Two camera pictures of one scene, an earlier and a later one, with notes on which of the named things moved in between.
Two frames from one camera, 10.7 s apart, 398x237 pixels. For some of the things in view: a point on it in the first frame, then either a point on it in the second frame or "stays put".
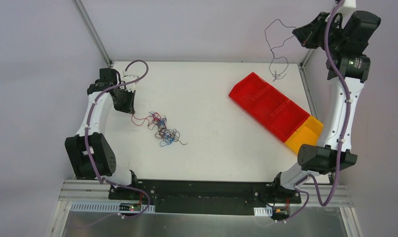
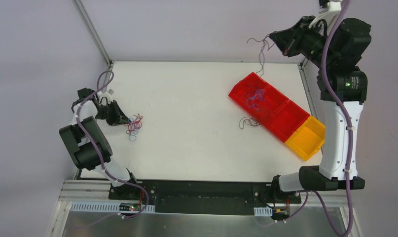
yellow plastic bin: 308,133 stays put
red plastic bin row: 281,116 stays put
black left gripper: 125,99 -> 108,112
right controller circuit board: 281,212 stays put
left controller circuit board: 129,207 stays put
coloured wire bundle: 156,120 -> 134,124
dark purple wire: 278,65 -> 261,55
